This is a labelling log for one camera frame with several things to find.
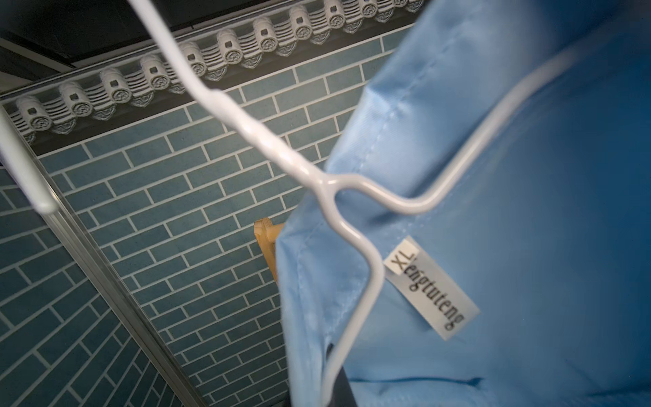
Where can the white wire hanger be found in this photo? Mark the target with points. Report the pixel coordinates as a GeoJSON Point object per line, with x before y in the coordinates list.
{"type": "Point", "coordinates": [326, 186]}

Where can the light blue shirt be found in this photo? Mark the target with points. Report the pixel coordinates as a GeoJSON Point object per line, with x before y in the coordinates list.
{"type": "Point", "coordinates": [548, 232]}

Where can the wooden clothes rack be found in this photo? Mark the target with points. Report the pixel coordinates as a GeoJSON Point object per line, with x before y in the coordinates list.
{"type": "Point", "coordinates": [266, 234]}

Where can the white XL brand label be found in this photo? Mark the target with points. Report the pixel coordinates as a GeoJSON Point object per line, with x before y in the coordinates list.
{"type": "Point", "coordinates": [429, 289]}

